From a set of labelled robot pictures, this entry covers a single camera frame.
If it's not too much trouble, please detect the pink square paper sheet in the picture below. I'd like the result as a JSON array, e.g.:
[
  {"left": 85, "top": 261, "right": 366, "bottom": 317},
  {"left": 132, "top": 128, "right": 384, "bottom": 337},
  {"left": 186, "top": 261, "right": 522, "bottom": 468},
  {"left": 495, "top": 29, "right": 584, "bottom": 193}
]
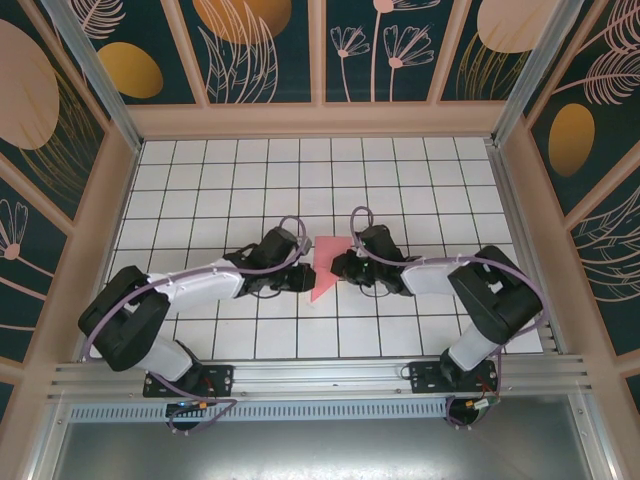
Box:
[{"left": 309, "top": 234, "right": 354, "bottom": 304}]

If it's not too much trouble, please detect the grey metal sheet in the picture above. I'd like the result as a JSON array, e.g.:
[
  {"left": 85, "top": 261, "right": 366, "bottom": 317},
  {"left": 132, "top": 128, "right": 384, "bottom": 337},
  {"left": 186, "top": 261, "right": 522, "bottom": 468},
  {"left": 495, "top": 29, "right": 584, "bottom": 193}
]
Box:
[{"left": 29, "top": 394, "right": 617, "bottom": 480}]

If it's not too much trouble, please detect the aluminium front rail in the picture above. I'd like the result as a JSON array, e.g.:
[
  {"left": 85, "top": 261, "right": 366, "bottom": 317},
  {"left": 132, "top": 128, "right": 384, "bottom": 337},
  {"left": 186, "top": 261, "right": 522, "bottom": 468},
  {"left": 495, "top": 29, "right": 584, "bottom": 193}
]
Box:
[{"left": 47, "top": 353, "right": 594, "bottom": 407}]

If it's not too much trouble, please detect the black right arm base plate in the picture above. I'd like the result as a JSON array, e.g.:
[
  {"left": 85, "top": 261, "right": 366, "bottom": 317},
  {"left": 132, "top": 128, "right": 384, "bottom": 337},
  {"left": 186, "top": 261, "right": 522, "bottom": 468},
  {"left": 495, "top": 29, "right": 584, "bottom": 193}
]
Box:
[{"left": 408, "top": 359, "right": 501, "bottom": 396}]

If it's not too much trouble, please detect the aluminium side rail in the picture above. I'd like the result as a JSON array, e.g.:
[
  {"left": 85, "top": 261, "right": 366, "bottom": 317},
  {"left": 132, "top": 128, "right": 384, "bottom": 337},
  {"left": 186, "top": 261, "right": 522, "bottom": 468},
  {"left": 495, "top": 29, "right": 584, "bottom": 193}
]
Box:
[{"left": 486, "top": 143, "right": 570, "bottom": 357}]

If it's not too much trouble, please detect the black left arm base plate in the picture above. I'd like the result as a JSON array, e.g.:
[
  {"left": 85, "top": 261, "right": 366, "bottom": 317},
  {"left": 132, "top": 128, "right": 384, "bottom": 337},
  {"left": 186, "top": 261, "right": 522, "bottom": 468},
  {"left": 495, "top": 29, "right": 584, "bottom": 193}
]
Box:
[{"left": 143, "top": 363, "right": 236, "bottom": 399}]

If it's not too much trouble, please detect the slotted grey cable duct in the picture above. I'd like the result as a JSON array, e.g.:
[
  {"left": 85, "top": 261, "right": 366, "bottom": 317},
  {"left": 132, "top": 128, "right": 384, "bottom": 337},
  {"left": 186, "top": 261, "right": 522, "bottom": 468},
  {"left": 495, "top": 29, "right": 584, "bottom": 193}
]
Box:
[{"left": 67, "top": 397, "right": 451, "bottom": 424}]

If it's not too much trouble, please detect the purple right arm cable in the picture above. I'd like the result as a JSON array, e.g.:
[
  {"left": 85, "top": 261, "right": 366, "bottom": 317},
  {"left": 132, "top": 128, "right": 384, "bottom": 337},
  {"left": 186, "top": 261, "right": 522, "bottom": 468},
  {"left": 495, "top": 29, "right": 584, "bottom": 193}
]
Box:
[{"left": 349, "top": 205, "right": 549, "bottom": 431}]

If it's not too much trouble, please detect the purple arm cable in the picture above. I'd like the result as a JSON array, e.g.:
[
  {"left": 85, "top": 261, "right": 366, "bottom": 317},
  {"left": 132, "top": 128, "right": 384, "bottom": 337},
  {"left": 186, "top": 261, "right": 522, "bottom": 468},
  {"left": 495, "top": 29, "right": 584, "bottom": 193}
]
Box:
[
  {"left": 349, "top": 205, "right": 549, "bottom": 431},
  {"left": 84, "top": 215, "right": 311, "bottom": 436}
]

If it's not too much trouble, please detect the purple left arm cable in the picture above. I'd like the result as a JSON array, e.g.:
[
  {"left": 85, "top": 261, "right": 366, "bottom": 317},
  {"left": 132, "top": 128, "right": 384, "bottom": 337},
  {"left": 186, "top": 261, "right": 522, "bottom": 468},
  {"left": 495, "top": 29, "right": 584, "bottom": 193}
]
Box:
[{"left": 84, "top": 215, "right": 311, "bottom": 436}]

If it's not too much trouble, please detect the aluminium corner post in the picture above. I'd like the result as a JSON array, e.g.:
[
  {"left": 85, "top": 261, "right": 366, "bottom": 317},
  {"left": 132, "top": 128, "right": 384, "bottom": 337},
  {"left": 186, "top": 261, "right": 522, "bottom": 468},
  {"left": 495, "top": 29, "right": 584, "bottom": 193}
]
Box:
[
  {"left": 489, "top": 0, "right": 602, "bottom": 149},
  {"left": 40, "top": 0, "right": 145, "bottom": 152}
]

